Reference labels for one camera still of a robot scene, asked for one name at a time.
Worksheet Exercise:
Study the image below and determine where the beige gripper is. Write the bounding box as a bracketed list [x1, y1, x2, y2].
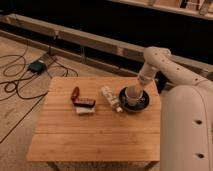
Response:
[129, 83, 144, 99]

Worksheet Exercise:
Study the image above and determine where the white ceramic cup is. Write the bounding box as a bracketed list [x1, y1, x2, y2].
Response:
[125, 87, 142, 106]

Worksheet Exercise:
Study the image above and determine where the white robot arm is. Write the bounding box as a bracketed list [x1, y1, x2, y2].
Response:
[126, 47, 213, 171]

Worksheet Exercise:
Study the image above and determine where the dark ceramic bowl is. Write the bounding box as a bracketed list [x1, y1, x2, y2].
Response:
[119, 88, 150, 112]

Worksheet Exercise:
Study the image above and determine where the white wrapped snack pack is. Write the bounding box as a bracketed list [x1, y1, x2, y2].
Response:
[101, 86, 123, 113]

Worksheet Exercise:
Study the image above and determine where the long wooden shelf beam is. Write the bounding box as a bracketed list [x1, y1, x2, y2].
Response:
[0, 14, 213, 85]

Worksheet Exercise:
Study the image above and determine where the white small packet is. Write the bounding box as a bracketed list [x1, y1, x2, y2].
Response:
[76, 107, 95, 116]

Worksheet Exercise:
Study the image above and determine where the red oval object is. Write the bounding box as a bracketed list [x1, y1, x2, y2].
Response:
[71, 87, 80, 102]

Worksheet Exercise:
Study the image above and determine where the wooden table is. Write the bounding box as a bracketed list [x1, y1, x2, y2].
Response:
[27, 77, 161, 162]

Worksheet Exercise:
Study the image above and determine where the dark power adapter box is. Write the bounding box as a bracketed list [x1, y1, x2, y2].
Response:
[28, 61, 46, 74]

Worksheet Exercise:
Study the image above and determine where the black floor cable left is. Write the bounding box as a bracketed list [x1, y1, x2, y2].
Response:
[0, 39, 79, 144]

